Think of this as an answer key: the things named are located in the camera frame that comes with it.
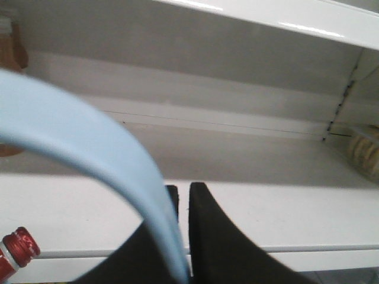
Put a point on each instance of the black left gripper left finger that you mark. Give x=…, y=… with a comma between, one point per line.
x=136, y=261

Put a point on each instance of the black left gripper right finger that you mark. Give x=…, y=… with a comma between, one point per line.
x=221, y=253

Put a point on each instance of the red coca cola bottle can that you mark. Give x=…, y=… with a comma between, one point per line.
x=18, y=249

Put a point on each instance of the light blue plastic basket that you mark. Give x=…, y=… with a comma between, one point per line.
x=54, y=123

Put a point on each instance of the white metal shelving unit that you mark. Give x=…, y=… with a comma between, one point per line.
x=254, y=98

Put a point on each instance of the biscuit box yellow band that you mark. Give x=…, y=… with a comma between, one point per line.
x=362, y=151

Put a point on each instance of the peach C100 drink bottle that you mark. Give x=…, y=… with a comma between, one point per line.
x=9, y=66

